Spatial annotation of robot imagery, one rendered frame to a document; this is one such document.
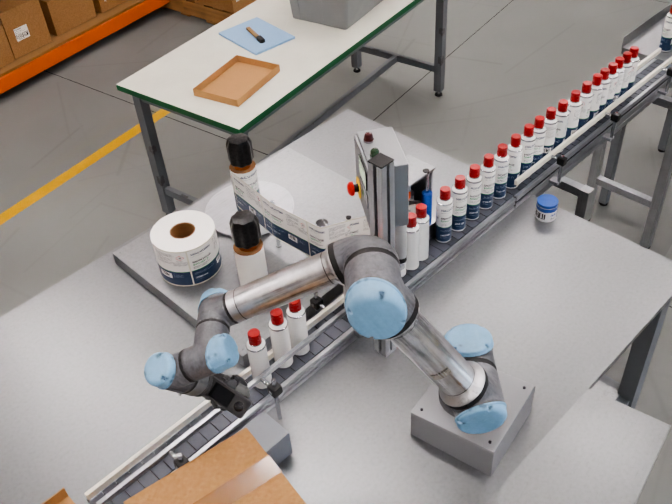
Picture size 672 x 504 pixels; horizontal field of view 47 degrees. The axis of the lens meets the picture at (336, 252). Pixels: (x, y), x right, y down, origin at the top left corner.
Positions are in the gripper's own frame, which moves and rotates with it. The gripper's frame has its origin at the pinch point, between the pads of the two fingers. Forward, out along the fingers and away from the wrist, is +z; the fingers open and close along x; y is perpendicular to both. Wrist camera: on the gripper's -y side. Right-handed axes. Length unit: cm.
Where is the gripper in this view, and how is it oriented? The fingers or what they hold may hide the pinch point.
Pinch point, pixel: (247, 397)
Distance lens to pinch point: 196.9
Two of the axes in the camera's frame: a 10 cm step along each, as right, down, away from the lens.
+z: 4.1, 3.1, 8.6
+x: -5.1, 8.6, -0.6
